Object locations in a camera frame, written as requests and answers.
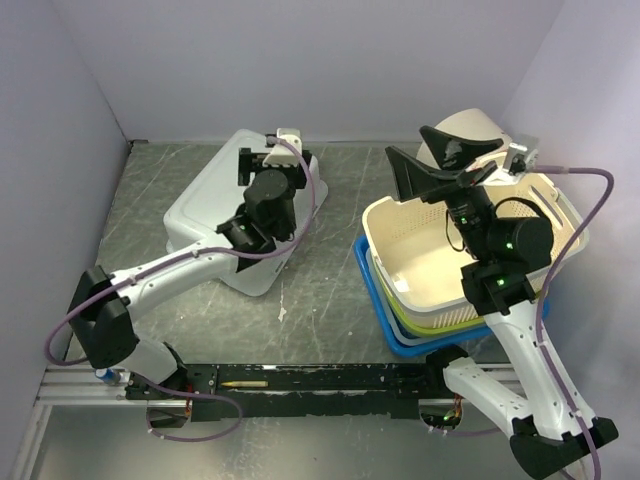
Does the cream perforated basket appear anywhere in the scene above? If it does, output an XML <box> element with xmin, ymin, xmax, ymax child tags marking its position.
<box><xmin>362</xmin><ymin>173</ymin><xmax>588</xmax><ymax>316</ymax></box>

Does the white translucent plastic bin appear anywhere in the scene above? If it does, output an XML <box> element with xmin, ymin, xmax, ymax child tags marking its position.
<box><xmin>163</xmin><ymin>128</ymin><xmax>330</xmax><ymax>297</ymax></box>

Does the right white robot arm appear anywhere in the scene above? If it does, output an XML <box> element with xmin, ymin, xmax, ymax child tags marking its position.
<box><xmin>386</xmin><ymin>126</ymin><xmax>618</xmax><ymax>479</ymax></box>

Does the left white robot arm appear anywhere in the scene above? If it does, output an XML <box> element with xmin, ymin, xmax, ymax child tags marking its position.
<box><xmin>62</xmin><ymin>137</ymin><xmax>328</xmax><ymax>399</ymax></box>

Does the brass pencil-like rod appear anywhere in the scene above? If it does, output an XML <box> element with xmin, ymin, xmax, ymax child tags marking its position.
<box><xmin>221</xmin><ymin>380</ymin><xmax>269</xmax><ymax>389</ymax></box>

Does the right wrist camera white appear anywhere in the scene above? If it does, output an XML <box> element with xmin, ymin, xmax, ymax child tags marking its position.
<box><xmin>477</xmin><ymin>134</ymin><xmax>540</xmax><ymax>187</ymax></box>

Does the cream cylindrical bucket orange rim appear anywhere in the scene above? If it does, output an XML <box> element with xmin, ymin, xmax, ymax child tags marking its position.
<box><xmin>435</xmin><ymin>108</ymin><xmax>511</xmax><ymax>169</ymax></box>

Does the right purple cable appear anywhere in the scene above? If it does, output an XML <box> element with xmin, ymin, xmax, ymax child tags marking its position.
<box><xmin>429</xmin><ymin>163</ymin><xmax>615</xmax><ymax>480</ymax></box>

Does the green plastic tub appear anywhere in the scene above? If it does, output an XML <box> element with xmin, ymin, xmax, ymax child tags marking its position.
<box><xmin>374</xmin><ymin>267</ymin><xmax>485</xmax><ymax>337</ymax></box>

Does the blue plastic tub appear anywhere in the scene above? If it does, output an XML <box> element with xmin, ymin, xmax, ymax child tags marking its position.
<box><xmin>353</xmin><ymin>235</ymin><xmax>551</xmax><ymax>357</ymax></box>

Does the blue capacitor cylinder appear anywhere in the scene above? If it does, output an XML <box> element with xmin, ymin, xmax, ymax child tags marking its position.
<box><xmin>94</xmin><ymin>368</ymin><xmax>122</xmax><ymax>386</ymax></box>

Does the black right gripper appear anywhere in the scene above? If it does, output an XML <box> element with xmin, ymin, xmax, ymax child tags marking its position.
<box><xmin>385</xmin><ymin>124</ymin><xmax>502</xmax><ymax>258</ymax></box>

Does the aluminium rail frame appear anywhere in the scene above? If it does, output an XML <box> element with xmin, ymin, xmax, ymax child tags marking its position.
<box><xmin>12</xmin><ymin>367</ymin><xmax>523</xmax><ymax>479</ymax></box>

